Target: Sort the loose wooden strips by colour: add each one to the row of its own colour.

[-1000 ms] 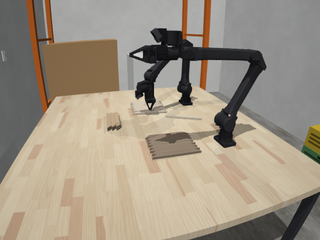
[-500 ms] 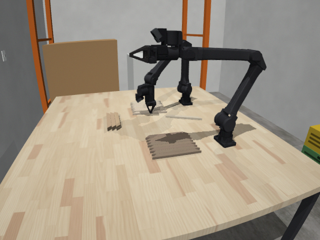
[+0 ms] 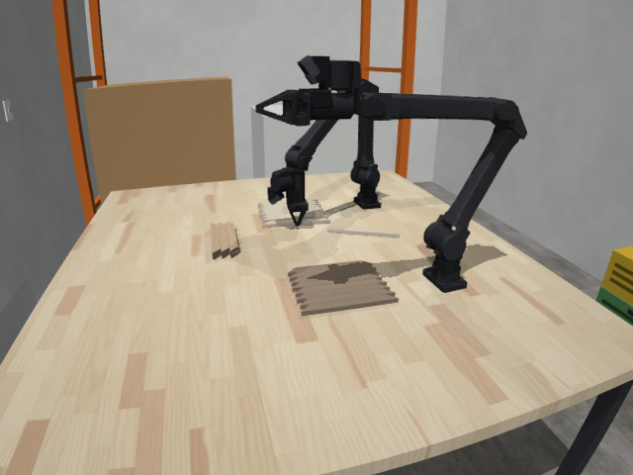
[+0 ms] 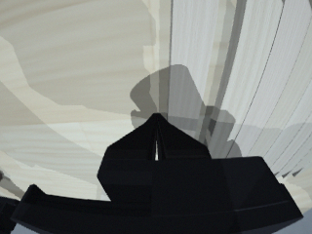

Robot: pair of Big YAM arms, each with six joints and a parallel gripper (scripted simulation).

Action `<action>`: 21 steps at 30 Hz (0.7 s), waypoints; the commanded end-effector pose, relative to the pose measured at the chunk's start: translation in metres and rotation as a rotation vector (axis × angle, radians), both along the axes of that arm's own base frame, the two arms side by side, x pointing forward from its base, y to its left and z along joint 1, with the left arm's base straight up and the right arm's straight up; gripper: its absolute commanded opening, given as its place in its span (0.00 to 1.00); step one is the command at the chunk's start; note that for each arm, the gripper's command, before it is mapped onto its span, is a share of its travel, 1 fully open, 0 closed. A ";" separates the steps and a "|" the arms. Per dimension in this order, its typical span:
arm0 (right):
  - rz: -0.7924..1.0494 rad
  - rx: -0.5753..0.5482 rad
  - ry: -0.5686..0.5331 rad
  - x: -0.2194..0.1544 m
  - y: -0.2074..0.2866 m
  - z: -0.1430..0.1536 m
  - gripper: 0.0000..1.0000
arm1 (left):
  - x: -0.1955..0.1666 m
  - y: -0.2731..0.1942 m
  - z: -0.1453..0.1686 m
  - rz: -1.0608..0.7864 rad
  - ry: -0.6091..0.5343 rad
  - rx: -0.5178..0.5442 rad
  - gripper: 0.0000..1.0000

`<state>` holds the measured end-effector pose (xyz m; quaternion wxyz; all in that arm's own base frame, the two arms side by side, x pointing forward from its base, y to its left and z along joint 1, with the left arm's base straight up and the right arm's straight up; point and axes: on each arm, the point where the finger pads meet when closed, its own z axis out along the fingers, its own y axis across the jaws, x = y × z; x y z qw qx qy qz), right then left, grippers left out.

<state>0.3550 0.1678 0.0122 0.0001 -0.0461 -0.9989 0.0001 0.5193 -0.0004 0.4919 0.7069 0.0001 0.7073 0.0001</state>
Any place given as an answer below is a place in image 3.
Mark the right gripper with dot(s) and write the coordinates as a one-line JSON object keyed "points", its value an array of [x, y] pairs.
{"points": [[302, 206]]}

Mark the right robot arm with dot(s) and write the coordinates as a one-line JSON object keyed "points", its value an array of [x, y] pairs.
{"points": [[283, 180]]}

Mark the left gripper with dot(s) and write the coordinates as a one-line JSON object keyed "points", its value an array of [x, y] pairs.
{"points": [[295, 112]]}

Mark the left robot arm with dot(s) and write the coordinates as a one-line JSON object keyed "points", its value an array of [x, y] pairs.
{"points": [[448, 245]]}

